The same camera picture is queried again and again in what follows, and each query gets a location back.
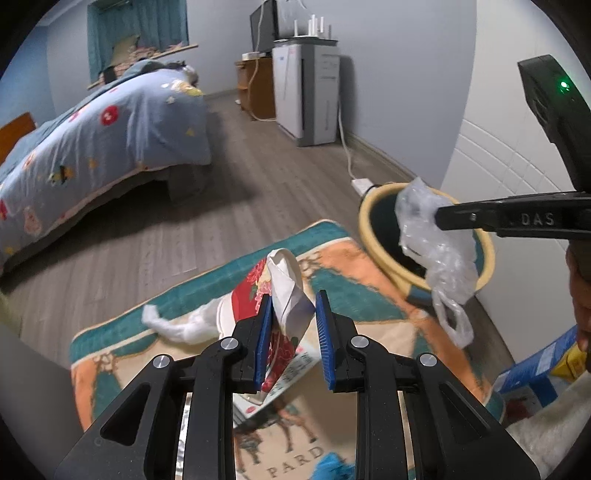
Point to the white printed booklet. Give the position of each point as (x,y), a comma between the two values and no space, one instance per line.
(277,438)

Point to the colourful patterned rug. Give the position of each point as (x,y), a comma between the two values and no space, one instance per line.
(351,263)

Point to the white red print plastic bag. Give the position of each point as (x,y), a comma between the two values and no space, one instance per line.
(286,286)

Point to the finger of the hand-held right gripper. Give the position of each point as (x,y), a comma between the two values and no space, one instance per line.
(508,217)

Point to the yellow packet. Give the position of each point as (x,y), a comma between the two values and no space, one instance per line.
(572,364)

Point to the white router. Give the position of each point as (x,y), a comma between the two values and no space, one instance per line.
(309,34)

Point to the teal curtain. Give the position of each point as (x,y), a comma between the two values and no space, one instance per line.
(138,27)

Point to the person's right hand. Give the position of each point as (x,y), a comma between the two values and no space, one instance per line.
(582,295)

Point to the blue crumpled paper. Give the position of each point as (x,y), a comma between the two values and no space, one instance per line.
(332,467)

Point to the white panelled wardrobe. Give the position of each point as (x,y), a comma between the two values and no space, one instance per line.
(508,152)

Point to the white power strip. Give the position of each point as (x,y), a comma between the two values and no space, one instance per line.
(362,185)

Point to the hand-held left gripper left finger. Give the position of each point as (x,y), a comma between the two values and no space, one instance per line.
(263,341)

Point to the white fluffy blanket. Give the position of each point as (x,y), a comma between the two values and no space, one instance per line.
(545,429)

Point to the blue cardboard box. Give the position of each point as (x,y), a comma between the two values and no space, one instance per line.
(531,374)

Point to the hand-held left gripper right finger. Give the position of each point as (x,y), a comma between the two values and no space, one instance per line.
(323,341)

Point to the bed with blue quilt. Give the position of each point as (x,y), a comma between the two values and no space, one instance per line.
(115,134)

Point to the white air purifier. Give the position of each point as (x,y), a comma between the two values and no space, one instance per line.
(304,92)

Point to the wooden cabinet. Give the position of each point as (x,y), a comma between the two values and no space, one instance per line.
(251,92)

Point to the clear plastic bag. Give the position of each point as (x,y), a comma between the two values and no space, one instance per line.
(438,249)

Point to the yellow rimmed teal bin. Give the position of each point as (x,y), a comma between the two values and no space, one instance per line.
(383,230)

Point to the black television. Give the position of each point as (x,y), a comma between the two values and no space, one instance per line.
(263,27)

